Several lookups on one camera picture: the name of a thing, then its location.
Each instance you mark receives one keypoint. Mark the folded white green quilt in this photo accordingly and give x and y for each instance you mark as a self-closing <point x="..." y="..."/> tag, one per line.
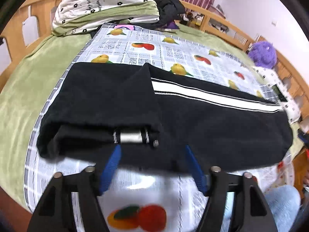
<point x="81" y="16"/>

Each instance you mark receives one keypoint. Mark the black pants with white stripe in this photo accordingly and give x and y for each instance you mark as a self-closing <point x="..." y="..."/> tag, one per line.
<point x="154" y="114"/>

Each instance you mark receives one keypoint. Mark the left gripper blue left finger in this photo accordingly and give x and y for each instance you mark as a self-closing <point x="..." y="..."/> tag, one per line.
<point x="54" y="211"/>

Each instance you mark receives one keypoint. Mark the wooden bed frame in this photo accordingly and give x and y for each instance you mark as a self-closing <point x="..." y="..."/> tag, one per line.
<point x="211" y="23"/>

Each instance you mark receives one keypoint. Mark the fruit print plastic tablecloth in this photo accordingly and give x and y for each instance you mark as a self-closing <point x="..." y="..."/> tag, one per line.
<point x="202" y="56"/>

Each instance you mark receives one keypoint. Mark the purple plush toy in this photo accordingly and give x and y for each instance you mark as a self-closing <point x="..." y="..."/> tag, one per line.
<point x="263" y="54"/>

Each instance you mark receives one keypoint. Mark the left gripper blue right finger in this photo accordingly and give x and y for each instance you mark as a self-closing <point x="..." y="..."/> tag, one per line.
<point x="250" y="209"/>

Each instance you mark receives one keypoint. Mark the black clothes pile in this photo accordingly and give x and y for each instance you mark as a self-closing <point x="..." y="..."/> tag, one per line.
<point x="169" y="12"/>

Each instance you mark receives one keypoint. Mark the white black patterned pillow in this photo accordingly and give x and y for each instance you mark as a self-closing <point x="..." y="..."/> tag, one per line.
<point x="282" y="95"/>

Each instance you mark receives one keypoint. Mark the green bed blanket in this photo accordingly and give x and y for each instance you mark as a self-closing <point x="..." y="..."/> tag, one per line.
<point x="32" y="88"/>

